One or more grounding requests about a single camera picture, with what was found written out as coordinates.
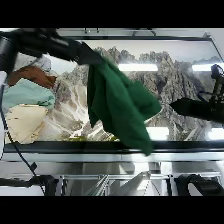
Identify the brown garment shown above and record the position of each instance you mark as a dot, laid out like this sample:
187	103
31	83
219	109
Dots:
35	75

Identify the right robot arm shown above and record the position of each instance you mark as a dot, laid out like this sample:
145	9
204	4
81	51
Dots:
200	109

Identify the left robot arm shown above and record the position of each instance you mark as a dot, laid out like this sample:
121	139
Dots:
40	43

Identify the cream garment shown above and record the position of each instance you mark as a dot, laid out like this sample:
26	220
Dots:
25	121

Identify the white garment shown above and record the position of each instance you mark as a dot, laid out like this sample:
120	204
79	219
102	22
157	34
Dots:
31	61

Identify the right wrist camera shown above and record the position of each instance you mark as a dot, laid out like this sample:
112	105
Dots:
216	78

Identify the pale green garment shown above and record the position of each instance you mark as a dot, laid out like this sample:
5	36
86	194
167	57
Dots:
28	95

